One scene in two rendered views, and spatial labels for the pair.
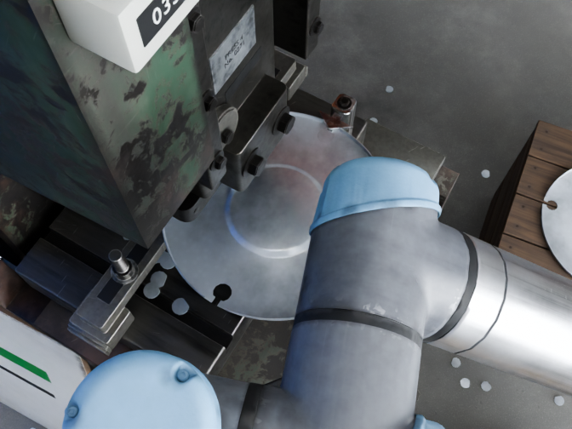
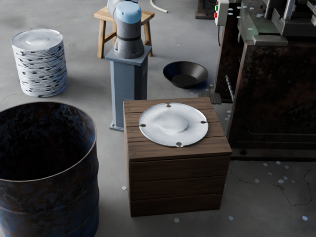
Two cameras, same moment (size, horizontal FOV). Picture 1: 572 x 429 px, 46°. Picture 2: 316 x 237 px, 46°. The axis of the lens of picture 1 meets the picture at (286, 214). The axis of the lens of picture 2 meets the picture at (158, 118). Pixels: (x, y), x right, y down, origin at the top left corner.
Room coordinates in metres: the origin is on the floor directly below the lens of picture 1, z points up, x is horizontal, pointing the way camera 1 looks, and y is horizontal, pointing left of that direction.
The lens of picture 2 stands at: (1.54, -1.37, 1.33)
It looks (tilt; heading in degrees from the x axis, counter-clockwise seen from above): 38 degrees down; 147
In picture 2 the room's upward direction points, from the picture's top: 3 degrees clockwise
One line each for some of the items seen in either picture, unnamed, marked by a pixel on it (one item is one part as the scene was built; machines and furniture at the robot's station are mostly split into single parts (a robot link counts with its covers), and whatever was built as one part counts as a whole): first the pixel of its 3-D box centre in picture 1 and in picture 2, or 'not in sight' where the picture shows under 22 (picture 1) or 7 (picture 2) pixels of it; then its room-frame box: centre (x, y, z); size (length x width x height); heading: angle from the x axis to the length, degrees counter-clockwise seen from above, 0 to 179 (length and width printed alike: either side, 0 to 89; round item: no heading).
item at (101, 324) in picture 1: (120, 276); not in sight; (0.29, 0.21, 0.76); 0.17 x 0.06 x 0.10; 149
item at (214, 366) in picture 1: (203, 201); (301, 10); (0.43, 0.12, 0.68); 0.45 x 0.30 x 0.06; 149
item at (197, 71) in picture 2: not in sight; (185, 76); (-0.17, -0.07, 0.04); 0.30 x 0.30 x 0.07
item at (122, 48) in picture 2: not in sight; (129, 42); (0.05, -0.59, 0.50); 0.15 x 0.15 x 0.10
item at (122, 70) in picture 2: not in sight; (129, 89); (0.05, -0.59, 0.23); 0.19 x 0.19 x 0.45; 44
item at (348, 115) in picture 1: (341, 120); (289, 7); (0.52, -0.08, 0.75); 0.03 x 0.03 x 0.10; 59
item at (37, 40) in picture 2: not in sight; (37, 39); (-0.55, -0.89, 0.32); 0.29 x 0.29 x 0.01
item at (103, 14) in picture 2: not in sight; (124, 35); (-0.65, -0.26, 0.16); 0.34 x 0.24 x 0.34; 32
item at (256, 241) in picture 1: (277, 208); not in sight; (0.37, 0.01, 0.78); 0.29 x 0.29 x 0.01
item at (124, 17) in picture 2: not in sight; (128, 19); (0.04, -0.59, 0.62); 0.13 x 0.12 x 0.14; 169
